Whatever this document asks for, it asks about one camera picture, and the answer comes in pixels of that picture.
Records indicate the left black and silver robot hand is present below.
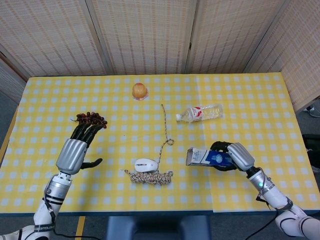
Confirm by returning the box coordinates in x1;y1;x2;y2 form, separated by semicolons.
55;123;104;176

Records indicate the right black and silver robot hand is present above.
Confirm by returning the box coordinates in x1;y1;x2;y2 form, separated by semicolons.
209;140;256;173

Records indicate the blue toothpaste box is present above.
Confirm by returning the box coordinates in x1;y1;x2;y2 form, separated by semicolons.
185;147;235;168

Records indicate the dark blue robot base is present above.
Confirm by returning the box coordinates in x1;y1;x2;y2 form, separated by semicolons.
105;215;212;240

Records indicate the yellow and white checkered tablecloth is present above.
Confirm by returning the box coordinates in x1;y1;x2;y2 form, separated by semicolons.
0;72;315;217

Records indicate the bunch of dark red grapes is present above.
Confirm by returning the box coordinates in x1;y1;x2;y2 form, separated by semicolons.
69;111;109;130

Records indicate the clear plastic water bottle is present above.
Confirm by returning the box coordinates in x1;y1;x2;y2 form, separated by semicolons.
175;103;225;124

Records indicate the black equipment case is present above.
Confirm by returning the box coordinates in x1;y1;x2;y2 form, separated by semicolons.
301;134;320;174

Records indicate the yellow floor tape strip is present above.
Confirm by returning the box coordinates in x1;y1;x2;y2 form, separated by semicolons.
74;215;86;240

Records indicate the white computer mouse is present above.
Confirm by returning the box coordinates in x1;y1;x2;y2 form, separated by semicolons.
134;158;159;174

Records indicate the orange jelly cup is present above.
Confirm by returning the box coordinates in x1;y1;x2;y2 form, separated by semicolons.
131;82;150;102

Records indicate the woven beige screen panel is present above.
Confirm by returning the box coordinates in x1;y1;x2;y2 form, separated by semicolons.
86;0;199;75
0;44;29;105
184;0;292;75
243;0;320;112
0;0;111;79

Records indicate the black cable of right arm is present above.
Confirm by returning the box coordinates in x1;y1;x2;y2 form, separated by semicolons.
246;192;293;240

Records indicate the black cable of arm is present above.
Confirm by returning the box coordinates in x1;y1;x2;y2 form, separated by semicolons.
246;192;293;240
43;188;76;237

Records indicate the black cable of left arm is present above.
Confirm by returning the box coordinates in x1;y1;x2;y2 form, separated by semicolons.
43;188;76;237

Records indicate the speckled beige rope bundle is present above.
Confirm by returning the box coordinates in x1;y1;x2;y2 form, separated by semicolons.
123;103;175;186

